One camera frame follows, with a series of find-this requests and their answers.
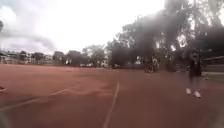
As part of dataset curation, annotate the group of people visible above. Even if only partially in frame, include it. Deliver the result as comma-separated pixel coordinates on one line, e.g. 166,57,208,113
143,56,160,74

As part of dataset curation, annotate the row of trees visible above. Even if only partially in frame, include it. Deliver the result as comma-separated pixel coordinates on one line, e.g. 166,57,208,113
51,0,224,72

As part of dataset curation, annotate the person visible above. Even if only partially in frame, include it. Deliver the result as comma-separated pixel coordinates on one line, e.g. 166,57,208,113
185,49,204,99

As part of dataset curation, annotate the row of buildings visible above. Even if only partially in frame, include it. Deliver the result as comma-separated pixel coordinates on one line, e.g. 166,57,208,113
0,49,54,65

